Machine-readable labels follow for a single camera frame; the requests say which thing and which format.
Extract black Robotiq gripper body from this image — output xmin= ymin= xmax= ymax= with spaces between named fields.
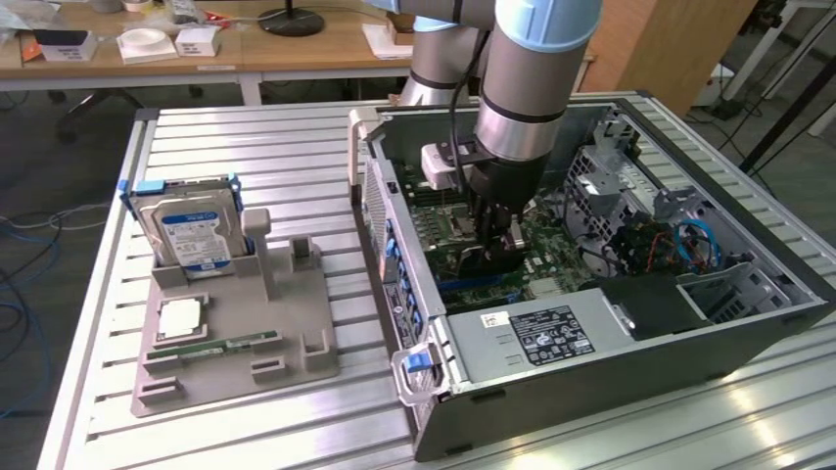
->
xmin=465 ymin=151 xmax=553 ymax=217

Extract black Nvidia graphics card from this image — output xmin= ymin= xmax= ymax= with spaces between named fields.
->
xmin=456 ymin=222 xmax=532 ymax=283

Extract CPU socket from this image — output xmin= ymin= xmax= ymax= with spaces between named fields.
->
xmin=445 ymin=204 xmax=480 ymax=242

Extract green Dell motherboard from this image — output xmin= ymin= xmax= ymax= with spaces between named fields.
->
xmin=397 ymin=164 xmax=604 ymax=315

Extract black RAM slot bank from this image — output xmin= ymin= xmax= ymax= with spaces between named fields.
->
xmin=408 ymin=168 xmax=433 ymax=205

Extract silver chipset heatsink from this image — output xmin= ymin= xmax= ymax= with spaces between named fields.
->
xmin=524 ymin=278 xmax=567 ymax=298

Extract silver metal drive cage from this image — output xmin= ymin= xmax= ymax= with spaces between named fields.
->
xmin=561 ymin=143 xmax=663 ymax=237

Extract grey power supply unit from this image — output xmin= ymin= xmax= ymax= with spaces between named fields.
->
xmin=447 ymin=287 xmax=636 ymax=384

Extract blue case release tab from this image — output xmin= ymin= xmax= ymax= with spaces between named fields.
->
xmin=403 ymin=342 xmax=436 ymax=374

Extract white paper sheets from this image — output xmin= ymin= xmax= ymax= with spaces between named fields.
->
xmin=360 ymin=22 xmax=417 ymax=61

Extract black open PC case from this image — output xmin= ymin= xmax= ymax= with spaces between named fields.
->
xmin=349 ymin=89 xmax=836 ymax=464

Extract wooden cabinet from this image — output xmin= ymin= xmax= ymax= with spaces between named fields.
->
xmin=573 ymin=0 xmax=760 ymax=118

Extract silver disk bay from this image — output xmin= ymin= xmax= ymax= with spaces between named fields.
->
xmin=675 ymin=260 xmax=819 ymax=325

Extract grey plastic parts rack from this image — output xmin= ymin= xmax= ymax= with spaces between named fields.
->
xmin=132 ymin=208 xmax=343 ymax=419

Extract wooden desk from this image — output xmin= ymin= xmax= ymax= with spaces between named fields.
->
xmin=0 ymin=0 xmax=597 ymax=93

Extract hard disk with blue caddy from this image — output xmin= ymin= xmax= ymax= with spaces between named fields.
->
xmin=119 ymin=172 xmax=245 ymax=282

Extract black monitor stand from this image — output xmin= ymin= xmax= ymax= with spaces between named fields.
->
xmin=256 ymin=0 xmax=327 ymax=38

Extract black tripod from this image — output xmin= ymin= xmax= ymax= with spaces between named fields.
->
xmin=737 ymin=0 xmax=836 ymax=173

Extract green RAM stick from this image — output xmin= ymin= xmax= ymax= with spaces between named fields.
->
xmin=147 ymin=332 xmax=277 ymax=362

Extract silver CPU chip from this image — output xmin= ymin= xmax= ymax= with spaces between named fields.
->
xmin=159 ymin=300 xmax=211 ymax=340

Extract white cardboard box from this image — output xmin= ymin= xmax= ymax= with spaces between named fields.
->
xmin=172 ymin=25 xmax=224 ymax=57

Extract white square container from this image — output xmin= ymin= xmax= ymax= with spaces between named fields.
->
xmin=115 ymin=27 xmax=180 ymax=66

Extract black and white box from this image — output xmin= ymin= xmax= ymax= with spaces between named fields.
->
xmin=32 ymin=28 xmax=99 ymax=63

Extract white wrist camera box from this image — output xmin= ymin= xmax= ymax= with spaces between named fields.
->
xmin=419 ymin=141 xmax=469 ymax=191

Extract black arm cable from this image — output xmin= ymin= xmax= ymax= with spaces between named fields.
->
xmin=448 ymin=28 xmax=492 ymax=193

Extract red wire bundle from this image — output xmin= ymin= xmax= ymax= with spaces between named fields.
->
xmin=641 ymin=228 xmax=675 ymax=273

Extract blue data wire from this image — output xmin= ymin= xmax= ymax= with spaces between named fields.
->
xmin=675 ymin=218 xmax=724 ymax=275

